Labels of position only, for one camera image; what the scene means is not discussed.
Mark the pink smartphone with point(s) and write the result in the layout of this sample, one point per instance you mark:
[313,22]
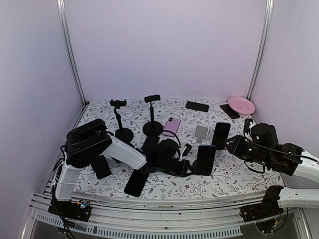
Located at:
[171,127]

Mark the black phone front left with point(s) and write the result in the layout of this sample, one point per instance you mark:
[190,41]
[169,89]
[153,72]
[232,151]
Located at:
[136,183]

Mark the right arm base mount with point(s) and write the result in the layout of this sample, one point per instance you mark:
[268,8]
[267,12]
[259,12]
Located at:
[267,214]

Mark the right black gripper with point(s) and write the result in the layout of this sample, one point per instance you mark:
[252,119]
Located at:
[236,147]

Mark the black phone small left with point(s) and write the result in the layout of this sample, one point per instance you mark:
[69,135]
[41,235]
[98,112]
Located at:
[100,167]

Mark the black phone at back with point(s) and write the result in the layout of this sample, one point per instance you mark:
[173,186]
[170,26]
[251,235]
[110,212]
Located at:
[197,106]

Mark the tall black phone stand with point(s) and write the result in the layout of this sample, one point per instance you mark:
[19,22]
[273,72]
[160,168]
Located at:
[152,119]
[121,119]

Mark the left tall black phone stand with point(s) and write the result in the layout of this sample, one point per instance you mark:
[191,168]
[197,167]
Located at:
[121,119]

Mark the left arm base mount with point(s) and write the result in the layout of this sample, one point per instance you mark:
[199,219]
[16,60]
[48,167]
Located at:
[80,211]

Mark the floral patterned table mat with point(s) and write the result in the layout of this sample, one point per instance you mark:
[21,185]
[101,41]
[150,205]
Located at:
[230,176]

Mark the left aluminium frame post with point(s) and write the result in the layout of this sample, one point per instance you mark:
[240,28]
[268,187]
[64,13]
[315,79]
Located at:
[68,44]

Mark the blue-edged phone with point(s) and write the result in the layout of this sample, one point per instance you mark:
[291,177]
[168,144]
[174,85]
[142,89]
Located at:
[221,133]
[205,159]

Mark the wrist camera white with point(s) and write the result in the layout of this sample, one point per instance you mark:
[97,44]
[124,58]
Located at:
[248,124]
[185,151]

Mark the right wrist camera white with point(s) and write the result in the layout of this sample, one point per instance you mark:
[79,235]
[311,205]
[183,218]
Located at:
[248,124]

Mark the aluminium front rail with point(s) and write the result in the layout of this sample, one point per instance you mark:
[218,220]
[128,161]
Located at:
[119,218]

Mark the silver folding phone stand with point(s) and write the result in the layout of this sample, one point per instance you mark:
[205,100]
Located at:
[201,134]

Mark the right aluminium frame post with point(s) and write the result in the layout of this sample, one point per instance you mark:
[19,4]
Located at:
[262,47]

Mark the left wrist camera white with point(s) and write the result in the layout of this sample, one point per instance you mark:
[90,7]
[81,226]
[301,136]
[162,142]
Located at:
[185,151]

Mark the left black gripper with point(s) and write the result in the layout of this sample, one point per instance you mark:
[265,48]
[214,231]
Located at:
[183,171]

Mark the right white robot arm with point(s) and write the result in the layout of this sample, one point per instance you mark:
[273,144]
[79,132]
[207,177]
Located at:
[302,188]

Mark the right tall black phone stand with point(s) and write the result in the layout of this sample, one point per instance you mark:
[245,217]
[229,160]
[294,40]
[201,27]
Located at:
[152,119]

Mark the black folding stand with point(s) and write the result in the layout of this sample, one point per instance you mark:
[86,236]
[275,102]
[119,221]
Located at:
[194,165]

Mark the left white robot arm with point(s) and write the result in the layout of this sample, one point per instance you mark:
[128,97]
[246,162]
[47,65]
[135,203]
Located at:
[89,144]

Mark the pink plate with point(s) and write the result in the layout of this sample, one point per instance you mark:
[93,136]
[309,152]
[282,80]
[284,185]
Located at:
[241,105]

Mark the aluminium frame post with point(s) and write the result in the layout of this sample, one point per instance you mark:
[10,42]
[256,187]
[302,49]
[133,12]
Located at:
[262,47]
[68,44]

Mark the black phone under plate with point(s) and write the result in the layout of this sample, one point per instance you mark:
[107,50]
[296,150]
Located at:
[229,111]

